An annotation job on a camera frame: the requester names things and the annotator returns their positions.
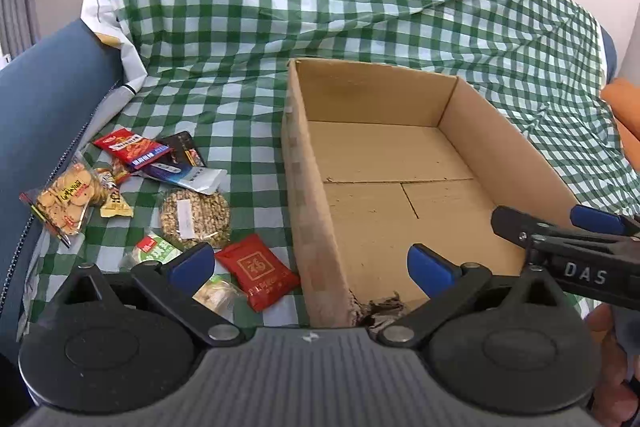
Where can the round cracker bag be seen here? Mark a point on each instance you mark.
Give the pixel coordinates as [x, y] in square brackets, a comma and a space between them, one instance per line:
[65, 199]

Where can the grey zippered fabric cover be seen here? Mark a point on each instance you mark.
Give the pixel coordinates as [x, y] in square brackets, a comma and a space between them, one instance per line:
[107, 112]

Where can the purple and white packet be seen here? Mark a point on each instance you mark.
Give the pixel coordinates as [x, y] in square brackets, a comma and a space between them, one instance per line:
[195, 179]

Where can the round puffed grain cake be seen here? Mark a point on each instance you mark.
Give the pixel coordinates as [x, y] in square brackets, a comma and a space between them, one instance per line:
[200, 222]

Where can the red peanut packet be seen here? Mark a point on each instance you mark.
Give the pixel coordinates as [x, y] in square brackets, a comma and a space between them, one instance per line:
[130, 149]

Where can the brown cardboard box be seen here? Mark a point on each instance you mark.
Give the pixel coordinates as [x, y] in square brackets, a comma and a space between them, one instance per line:
[375, 167]

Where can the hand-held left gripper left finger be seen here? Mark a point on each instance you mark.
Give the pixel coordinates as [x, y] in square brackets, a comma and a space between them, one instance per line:
[192, 264]

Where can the green checked cloth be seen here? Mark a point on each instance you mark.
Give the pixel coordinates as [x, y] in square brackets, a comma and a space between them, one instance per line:
[300, 7]

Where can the pale clear snack packet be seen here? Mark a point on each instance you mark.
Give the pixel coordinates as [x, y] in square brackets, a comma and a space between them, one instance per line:
[220, 297]

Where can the white printed pillow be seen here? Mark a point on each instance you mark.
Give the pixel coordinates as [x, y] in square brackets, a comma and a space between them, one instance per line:
[107, 22]

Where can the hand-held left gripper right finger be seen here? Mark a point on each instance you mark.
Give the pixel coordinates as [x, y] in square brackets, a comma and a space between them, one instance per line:
[430, 267]

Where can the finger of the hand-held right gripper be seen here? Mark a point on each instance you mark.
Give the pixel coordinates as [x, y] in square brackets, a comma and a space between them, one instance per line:
[597, 219]
[515, 222]

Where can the small yellow candy packet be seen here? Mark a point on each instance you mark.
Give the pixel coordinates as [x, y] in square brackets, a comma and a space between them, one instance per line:
[115, 204]

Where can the green and white packet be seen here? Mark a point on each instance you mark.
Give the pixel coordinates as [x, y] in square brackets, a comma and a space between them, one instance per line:
[152, 249]

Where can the red square packet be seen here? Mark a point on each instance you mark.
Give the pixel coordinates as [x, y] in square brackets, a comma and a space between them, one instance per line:
[257, 272]

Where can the black snack packet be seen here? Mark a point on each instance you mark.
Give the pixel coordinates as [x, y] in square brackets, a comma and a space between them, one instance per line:
[182, 147]

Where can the person's right hand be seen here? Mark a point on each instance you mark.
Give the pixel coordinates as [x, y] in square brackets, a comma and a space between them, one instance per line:
[607, 357]

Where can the orange cushion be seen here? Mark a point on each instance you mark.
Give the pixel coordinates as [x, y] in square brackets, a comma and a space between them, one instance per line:
[622, 117]

